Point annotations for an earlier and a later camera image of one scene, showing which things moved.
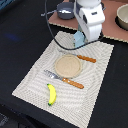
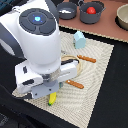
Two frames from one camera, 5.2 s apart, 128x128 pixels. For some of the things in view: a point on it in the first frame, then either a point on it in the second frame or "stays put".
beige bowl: x=122 y=17 stays put
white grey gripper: x=90 y=21 -> x=36 y=83
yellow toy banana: x=53 y=94 stays put
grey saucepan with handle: x=65 y=10 stays put
